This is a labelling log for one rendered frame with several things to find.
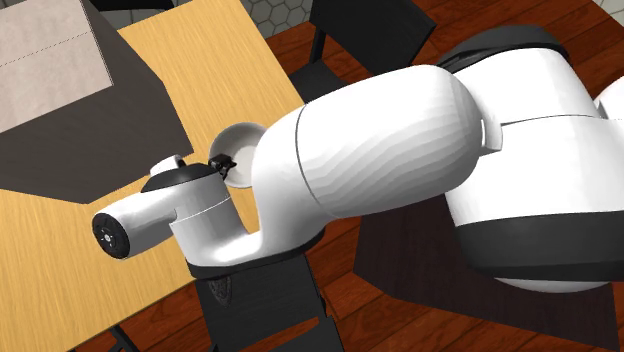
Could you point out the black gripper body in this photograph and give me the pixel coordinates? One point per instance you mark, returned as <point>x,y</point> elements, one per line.
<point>222,163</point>

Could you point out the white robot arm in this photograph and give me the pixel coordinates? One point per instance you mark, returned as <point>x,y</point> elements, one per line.
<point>390,141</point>

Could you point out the white bowl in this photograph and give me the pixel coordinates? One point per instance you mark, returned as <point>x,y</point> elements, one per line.
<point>239,141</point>

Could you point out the light wooden table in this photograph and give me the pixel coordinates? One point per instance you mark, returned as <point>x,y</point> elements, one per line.
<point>219,73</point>

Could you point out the dark box with pale top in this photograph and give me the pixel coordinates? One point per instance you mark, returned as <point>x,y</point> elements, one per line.
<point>97,146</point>

